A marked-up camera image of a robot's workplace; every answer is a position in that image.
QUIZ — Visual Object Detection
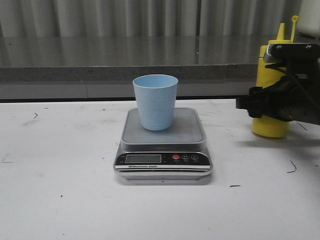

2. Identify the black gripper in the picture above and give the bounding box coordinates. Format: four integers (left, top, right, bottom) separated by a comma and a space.
235, 43, 320, 125

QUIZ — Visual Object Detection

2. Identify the light blue plastic cup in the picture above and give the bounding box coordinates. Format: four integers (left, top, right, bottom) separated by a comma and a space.
132, 74, 179, 131

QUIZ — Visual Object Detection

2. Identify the yellow squeeze bottle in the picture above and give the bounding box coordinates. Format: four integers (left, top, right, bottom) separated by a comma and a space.
252, 15, 299, 138

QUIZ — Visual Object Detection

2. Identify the grey stone counter ledge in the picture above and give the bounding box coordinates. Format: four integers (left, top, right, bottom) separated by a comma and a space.
0, 35, 272, 102

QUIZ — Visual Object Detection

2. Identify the white box on counter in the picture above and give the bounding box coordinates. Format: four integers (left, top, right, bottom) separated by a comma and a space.
296, 0, 320, 39

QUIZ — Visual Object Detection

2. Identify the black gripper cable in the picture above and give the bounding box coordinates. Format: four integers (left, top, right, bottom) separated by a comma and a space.
264, 63, 312, 101

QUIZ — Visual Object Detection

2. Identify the grey pleated curtain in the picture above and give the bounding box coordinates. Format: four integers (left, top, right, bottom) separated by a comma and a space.
0, 0, 301, 38

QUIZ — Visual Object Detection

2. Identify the silver electronic kitchen scale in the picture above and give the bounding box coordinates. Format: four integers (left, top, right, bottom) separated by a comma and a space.
113, 107, 213, 181

